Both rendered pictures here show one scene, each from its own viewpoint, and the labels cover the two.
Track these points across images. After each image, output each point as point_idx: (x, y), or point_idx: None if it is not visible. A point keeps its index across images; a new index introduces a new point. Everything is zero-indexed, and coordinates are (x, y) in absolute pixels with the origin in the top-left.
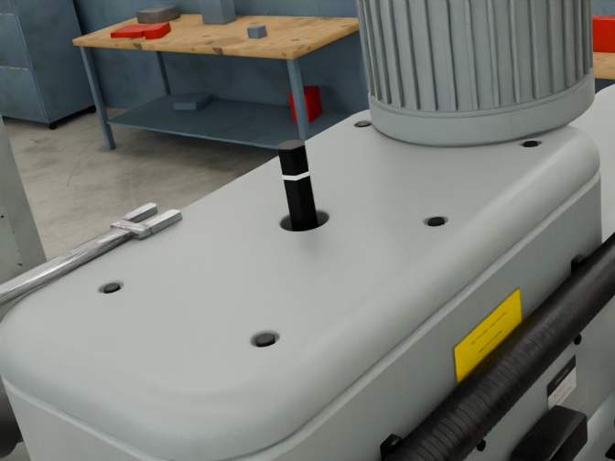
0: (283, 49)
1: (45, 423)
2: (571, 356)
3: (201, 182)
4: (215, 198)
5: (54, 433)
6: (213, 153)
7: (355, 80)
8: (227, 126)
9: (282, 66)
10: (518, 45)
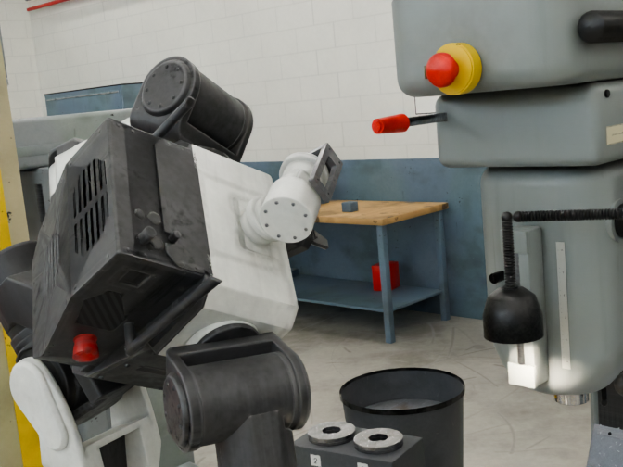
0: (374, 218)
1: (428, 5)
2: None
3: (286, 336)
4: None
5: (434, 7)
6: (297, 317)
7: (431, 258)
8: (312, 292)
9: (365, 246)
10: None
